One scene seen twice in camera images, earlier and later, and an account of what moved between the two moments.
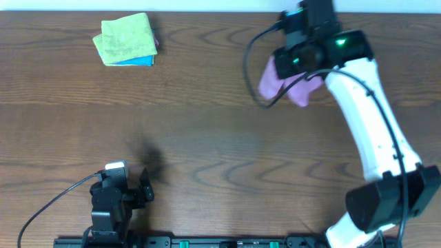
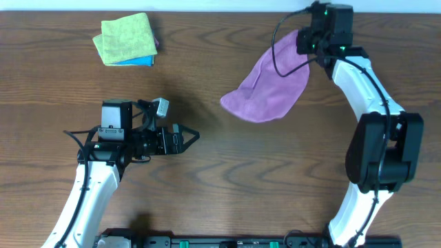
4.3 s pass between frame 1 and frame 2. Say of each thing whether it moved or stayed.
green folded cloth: stayed
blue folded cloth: stayed
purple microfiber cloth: moved
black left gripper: moved
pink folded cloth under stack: stayed
